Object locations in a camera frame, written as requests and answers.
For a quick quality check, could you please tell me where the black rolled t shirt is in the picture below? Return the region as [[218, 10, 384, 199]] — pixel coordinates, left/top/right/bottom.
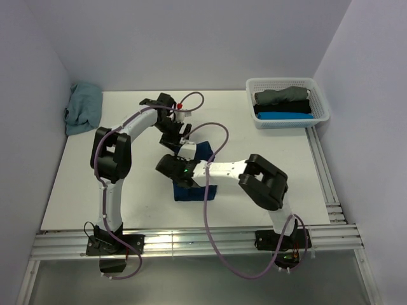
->
[[253, 99, 312, 114]]

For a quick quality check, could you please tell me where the grey rolled t shirt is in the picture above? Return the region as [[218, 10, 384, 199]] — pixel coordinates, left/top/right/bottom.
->
[[254, 86, 310, 105]]

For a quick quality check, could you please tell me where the pale teal t shirt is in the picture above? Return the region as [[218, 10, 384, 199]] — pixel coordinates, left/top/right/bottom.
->
[[64, 82, 102, 136]]

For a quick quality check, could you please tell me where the light blue rolled t shirt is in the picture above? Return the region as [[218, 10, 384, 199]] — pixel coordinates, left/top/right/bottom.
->
[[257, 112, 314, 120]]

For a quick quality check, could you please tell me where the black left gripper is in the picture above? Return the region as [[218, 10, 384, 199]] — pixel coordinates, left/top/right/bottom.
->
[[153, 118, 191, 152]]

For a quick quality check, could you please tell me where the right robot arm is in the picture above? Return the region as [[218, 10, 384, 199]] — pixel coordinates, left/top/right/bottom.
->
[[156, 154, 298, 249]]

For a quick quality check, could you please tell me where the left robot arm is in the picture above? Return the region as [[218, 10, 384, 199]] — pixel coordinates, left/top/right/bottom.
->
[[90, 93, 191, 254]]

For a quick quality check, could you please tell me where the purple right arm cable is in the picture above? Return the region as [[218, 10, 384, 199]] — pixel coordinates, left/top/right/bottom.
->
[[181, 123, 308, 280]]

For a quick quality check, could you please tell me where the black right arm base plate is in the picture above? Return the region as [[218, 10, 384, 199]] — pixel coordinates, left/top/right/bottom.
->
[[254, 228, 312, 269]]

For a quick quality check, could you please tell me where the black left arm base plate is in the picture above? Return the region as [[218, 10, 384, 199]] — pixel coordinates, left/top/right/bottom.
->
[[85, 234, 145, 274]]

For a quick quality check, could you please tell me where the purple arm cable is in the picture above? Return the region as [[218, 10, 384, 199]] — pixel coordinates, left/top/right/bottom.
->
[[95, 91, 205, 280], [181, 123, 308, 280]]

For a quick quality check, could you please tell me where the white plastic basket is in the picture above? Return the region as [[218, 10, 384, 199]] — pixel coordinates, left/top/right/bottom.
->
[[246, 78, 330, 129]]

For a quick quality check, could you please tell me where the aluminium frame rail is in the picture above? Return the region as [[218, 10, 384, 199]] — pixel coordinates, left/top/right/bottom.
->
[[17, 127, 383, 304]]

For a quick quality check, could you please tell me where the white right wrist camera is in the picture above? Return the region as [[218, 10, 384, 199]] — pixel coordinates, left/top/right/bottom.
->
[[176, 138, 197, 160]]

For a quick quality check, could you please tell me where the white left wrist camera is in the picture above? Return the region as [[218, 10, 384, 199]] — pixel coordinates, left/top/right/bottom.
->
[[174, 104, 191, 123]]

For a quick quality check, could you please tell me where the dark blue t shirt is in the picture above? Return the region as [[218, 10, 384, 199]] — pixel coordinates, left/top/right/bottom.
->
[[172, 141, 217, 201]]

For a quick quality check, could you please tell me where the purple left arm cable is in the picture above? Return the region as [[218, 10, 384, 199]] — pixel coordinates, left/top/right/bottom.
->
[[95, 91, 205, 280]]

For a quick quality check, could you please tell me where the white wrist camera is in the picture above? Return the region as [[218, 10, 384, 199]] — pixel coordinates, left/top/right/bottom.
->
[[176, 138, 197, 160], [174, 104, 191, 123]]

